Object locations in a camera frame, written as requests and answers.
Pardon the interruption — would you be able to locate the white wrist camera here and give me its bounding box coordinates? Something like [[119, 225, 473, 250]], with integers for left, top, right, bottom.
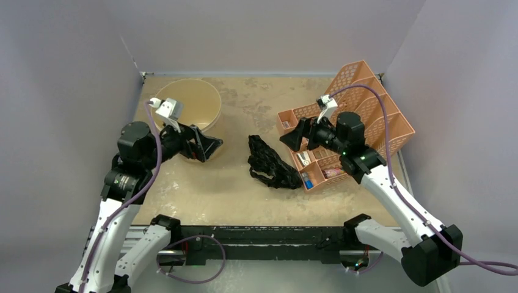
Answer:
[[149, 97, 184, 133], [316, 95, 338, 123]]

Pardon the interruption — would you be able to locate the blue small bottle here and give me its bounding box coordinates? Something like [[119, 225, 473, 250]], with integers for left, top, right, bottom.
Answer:
[[301, 173, 313, 190]]

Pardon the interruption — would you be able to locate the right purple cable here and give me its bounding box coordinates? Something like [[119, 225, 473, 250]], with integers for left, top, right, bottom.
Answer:
[[329, 84, 518, 277]]

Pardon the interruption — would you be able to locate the pink small item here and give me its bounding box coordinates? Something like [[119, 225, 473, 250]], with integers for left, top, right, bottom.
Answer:
[[322, 168, 345, 179]]

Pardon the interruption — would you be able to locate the white stapler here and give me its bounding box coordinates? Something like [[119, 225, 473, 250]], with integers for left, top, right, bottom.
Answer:
[[296, 151, 312, 167]]

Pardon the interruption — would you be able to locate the black plastic trash bag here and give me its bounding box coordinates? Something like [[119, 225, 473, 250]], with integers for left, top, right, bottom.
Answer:
[[247, 135, 302, 190]]

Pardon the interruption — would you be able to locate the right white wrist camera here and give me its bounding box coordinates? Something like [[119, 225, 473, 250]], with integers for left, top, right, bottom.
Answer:
[[316, 95, 338, 123]]

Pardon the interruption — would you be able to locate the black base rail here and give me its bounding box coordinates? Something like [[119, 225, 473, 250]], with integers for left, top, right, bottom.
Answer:
[[161, 225, 377, 267]]

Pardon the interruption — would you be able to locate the beige round trash bin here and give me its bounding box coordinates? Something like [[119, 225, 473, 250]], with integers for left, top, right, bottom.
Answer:
[[151, 79, 225, 160]]

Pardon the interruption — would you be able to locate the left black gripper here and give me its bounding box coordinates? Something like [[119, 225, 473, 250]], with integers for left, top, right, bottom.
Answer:
[[143, 115, 222, 169]]

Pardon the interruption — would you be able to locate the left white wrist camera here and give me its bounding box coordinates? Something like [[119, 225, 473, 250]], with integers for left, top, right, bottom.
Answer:
[[149, 97, 184, 133]]

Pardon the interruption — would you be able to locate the orange plastic file organizer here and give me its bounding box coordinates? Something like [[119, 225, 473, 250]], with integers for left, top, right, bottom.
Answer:
[[289, 60, 415, 192]]

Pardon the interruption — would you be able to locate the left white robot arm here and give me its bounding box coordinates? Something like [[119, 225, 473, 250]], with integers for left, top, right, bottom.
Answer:
[[56, 121, 223, 292]]

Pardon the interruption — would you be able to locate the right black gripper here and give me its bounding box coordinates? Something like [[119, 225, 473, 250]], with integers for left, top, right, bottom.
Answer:
[[280, 112, 348, 155]]

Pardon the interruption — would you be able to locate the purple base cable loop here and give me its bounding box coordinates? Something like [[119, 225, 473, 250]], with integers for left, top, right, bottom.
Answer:
[[156, 234, 227, 284]]

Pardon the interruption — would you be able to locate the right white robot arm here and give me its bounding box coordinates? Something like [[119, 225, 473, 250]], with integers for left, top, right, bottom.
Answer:
[[280, 112, 463, 287]]

